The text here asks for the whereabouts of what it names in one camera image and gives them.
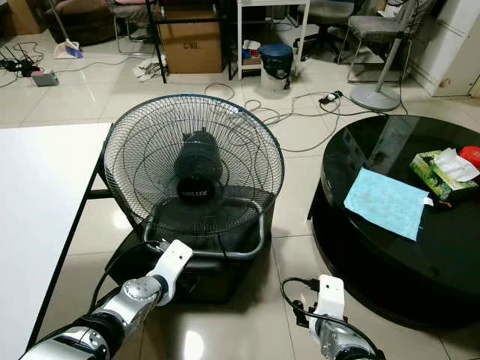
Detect small grey box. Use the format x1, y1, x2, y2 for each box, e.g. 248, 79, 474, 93
31, 70, 60, 88

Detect black power strip with plugs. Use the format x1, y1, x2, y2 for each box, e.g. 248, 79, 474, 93
0, 45, 44, 79

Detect broom with white head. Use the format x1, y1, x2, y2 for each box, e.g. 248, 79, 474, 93
47, 0, 85, 60

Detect brown armchair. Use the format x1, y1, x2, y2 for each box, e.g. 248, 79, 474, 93
43, 0, 119, 47

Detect white crumpled cloth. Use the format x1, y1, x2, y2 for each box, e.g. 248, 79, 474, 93
131, 57, 166, 83

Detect black floor fan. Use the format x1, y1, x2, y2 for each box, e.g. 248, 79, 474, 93
103, 93, 287, 304

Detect black metal rack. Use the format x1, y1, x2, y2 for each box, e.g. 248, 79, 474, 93
145, 0, 239, 84

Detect brown cardboard box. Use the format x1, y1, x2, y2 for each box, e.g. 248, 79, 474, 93
160, 10, 224, 75

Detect blue and red small package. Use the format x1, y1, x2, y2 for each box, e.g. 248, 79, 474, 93
241, 38, 262, 64

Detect bin with blue lid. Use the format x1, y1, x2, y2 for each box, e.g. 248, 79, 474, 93
258, 42, 296, 94

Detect small black power socket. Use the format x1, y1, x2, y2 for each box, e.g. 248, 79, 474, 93
318, 90, 344, 105

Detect dark office chair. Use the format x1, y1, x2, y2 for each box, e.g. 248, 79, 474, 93
300, 0, 358, 62

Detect grey standing fan base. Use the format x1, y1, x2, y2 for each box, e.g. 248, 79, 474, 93
349, 0, 421, 113

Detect black round glass table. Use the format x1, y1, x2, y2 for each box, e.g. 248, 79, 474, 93
306, 114, 480, 331

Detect light blue cloth mat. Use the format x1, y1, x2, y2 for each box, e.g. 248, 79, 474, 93
343, 166, 433, 242

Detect grey chair with metal legs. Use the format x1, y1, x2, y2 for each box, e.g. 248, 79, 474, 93
345, 0, 440, 84

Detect green tissue box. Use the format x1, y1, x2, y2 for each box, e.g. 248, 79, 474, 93
409, 147, 480, 202

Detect white cabinet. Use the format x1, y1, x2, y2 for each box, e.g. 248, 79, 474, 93
408, 0, 480, 98

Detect red round object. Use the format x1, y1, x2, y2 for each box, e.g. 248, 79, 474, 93
459, 145, 480, 171

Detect white table with black frame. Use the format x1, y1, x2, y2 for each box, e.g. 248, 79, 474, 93
0, 122, 137, 360

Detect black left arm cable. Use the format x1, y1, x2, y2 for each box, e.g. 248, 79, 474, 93
88, 241, 158, 312

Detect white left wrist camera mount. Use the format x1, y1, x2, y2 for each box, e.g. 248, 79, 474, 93
148, 240, 194, 287

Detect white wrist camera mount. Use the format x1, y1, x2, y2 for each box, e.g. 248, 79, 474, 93
148, 240, 194, 287
313, 274, 347, 323

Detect white shelf frame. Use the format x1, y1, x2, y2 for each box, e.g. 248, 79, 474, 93
235, 0, 311, 80

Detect grey floor cable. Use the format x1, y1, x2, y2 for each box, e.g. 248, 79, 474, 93
202, 81, 406, 154

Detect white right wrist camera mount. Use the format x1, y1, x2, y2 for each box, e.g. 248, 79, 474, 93
313, 274, 347, 323

